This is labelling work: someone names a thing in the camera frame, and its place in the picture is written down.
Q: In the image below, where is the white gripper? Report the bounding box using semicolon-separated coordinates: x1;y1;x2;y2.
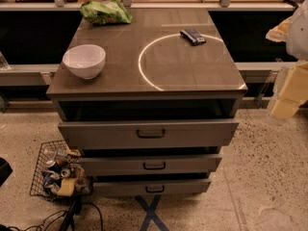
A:
269;61;308;120

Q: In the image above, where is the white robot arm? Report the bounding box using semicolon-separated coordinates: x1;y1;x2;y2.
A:
266;0;308;121

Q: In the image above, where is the white bowl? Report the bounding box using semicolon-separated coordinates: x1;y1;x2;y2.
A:
63;44;106;79

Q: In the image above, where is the top grey drawer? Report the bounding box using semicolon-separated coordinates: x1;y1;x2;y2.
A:
59;118;239;150

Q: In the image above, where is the grey drawer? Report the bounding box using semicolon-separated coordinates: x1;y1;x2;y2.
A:
93;179;211;196
81;154;222;176
59;118;239;150

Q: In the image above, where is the middle grey drawer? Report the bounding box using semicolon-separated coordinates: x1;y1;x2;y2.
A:
81;154;222;176

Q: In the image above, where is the grey drawer cabinet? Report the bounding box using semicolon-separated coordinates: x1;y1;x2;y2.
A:
47;9;246;183

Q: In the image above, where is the bottom grey drawer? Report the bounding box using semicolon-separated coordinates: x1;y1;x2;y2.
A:
93;179;211;196

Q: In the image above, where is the blue tape cross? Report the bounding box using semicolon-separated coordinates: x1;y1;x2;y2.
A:
135;195;169;231

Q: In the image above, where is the green chip bag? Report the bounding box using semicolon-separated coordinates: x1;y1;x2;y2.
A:
80;0;133;25

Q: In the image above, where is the yellow sponge in basket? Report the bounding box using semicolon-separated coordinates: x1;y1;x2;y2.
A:
57;178;75;196

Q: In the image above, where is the crushed can in basket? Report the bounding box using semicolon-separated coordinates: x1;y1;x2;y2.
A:
46;160;64;173

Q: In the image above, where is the black wire basket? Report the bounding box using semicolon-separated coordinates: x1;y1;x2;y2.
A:
30;141;93;200

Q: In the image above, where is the black cable on floor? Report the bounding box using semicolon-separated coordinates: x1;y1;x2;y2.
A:
0;201;104;231

